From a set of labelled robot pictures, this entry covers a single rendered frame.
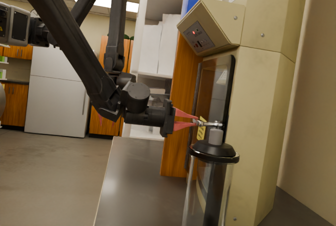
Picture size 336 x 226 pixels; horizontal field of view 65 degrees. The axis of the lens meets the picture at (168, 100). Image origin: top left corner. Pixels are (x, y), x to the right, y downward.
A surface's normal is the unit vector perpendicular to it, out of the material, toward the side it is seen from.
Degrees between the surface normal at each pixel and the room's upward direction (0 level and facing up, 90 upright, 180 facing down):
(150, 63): 93
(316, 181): 90
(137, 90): 46
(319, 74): 90
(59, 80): 90
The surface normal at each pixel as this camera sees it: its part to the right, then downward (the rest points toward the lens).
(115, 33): -0.29, -0.06
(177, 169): 0.15, 0.07
